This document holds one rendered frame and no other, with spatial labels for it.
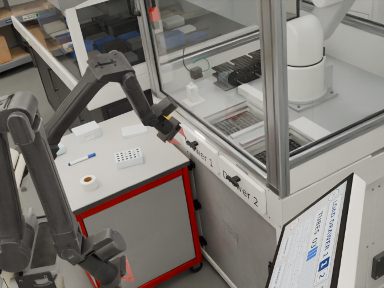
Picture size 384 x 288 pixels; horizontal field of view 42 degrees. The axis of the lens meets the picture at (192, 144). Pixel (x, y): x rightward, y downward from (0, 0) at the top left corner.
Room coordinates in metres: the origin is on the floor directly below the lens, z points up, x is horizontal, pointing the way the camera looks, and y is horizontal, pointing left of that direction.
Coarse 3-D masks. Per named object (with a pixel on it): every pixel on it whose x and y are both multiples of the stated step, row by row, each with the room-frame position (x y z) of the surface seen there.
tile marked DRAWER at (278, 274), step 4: (284, 264) 0.93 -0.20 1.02; (276, 268) 0.95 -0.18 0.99; (280, 268) 0.93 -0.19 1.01; (284, 268) 0.92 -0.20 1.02; (276, 272) 0.93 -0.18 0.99; (280, 272) 0.91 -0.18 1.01; (276, 276) 0.91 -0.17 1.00; (280, 276) 0.90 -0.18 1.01; (276, 280) 0.90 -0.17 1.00; (280, 280) 0.88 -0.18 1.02; (272, 284) 0.89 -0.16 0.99; (276, 284) 0.88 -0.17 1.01; (280, 284) 0.86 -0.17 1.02
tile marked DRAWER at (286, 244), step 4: (292, 236) 1.03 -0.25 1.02; (284, 240) 1.05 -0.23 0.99; (288, 240) 1.03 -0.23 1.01; (284, 244) 1.03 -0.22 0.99; (288, 244) 1.01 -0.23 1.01; (284, 248) 1.01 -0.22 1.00; (288, 248) 0.99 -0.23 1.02; (280, 252) 1.01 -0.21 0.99; (284, 252) 0.99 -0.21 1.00; (288, 252) 0.97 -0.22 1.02; (280, 256) 0.99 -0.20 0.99; (284, 256) 0.97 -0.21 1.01; (280, 260) 0.97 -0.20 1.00
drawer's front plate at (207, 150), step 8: (184, 128) 1.87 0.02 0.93; (192, 136) 1.81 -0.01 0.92; (184, 144) 1.90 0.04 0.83; (200, 144) 1.75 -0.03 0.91; (208, 144) 1.71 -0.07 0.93; (192, 152) 1.83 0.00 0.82; (200, 152) 1.76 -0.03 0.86; (208, 152) 1.69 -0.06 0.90; (216, 152) 1.65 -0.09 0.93; (208, 160) 1.70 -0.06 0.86; (216, 160) 1.64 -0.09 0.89; (216, 168) 1.64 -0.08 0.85
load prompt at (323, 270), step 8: (336, 200) 1.00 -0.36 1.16; (336, 208) 0.96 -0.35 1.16; (328, 216) 0.96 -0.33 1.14; (336, 216) 0.93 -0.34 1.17; (328, 224) 0.93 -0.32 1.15; (336, 224) 0.90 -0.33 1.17; (328, 232) 0.90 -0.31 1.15; (328, 240) 0.86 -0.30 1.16; (328, 248) 0.83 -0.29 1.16; (320, 256) 0.83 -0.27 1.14; (328, 256) 0.81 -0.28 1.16; (320, 264) 0.80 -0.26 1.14; (328, 264) 0.78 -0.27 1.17; (320, 272) 0.78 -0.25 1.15; (328, 272) 0.75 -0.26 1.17; (320, 280) 0.75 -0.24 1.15
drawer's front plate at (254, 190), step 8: (224, 160) 1.58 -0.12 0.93; (224, 168) 1.58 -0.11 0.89; (232, 168) 1.53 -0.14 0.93; (232, 176) 1.53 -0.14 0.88; (240, 176) 1.48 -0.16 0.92; (240, 184) 1.48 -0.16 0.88; (248, 184) 1.43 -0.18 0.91; (256, 184) 1.40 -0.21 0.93; (240, 192) 1.49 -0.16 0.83; (248, 192) 1.43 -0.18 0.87; (256, 192) 1.39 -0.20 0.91; (264, 192) 1.36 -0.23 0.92; (248, 200) 1.44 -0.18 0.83; (256, 200) 1.39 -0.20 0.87; (264, 200) 1.36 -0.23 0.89; (256, 208) 1.39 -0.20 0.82; (264, 208) 1.36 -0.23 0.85
